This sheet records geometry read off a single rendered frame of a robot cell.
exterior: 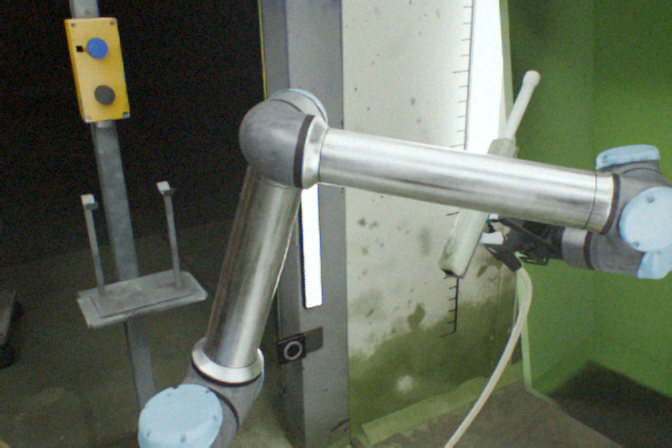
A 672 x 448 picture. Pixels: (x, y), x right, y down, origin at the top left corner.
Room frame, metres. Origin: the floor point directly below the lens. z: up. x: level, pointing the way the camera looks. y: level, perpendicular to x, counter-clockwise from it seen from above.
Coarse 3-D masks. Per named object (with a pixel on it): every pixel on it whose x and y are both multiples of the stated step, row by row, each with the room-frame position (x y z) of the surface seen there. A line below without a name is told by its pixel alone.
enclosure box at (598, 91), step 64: (512, 0) 1.52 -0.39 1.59; (576, 0) 1.66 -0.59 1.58; (640, 0) 1.60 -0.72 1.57; (512, 64) 1.53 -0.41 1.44; (576, 64) 1.67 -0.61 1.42; (640, 64) 1.61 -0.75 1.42; (576, 128) 1.69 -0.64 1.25; (640, 128) 1.63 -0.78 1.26; (576, 320) 1.76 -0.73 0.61; (640, 320) 1.68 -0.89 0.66; (576, 384) 1.61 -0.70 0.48; (640, 384) 1.57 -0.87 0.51
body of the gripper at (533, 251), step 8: (512, 232) 1.12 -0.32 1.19; (560, 232) 1.05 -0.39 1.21; (512, 240) 1.11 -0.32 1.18; (520, 240) 1.09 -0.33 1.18; (528, 240) 1.09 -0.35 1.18; (560, 240) 1.04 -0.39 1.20; (520, 248) 1.10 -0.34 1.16; (528, 248) 1.09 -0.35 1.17; (536, 248) 1.09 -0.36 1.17; (544, 248) 1.10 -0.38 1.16; (552, 248) 1.08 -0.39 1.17; (560, 248) 1.04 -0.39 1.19; (528, 256) 1.13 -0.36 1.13; (536, 256) 1.09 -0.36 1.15; (544, 256) 1.10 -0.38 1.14; (552, 256) 1.10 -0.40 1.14; (560, 256) 1.04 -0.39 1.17; (536, 264) 1.12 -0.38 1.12; (544, 264) 1.10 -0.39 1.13
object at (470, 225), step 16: (528, 80) 1.37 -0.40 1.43; (528, 96) 1.35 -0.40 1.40; (512, 112) 1.33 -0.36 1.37; (512, 128) 1.30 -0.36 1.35; (496, 144) 1.27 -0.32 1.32; (512, 144) 1.27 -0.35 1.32; (464, 224) 1.15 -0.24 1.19; (480, 224) 1.16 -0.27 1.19; (448, 240) 1.12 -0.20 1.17; (464, 240) 1.12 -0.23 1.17; (448, 256) 1.11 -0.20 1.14; (464, 256) 1.11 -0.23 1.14; (496, 256) 1.21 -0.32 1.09; (512, 256) 1.22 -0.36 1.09; (464, 272) 1.11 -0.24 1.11
